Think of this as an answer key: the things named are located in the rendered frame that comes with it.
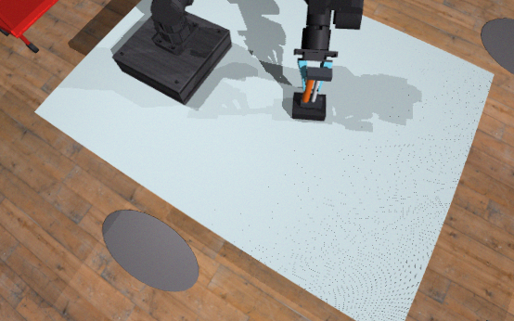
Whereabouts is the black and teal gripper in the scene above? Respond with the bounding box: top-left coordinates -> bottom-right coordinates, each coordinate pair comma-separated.
293,26 -> 339,91

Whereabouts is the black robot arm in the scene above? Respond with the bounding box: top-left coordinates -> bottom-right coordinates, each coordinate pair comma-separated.
150,0 -> 364,55

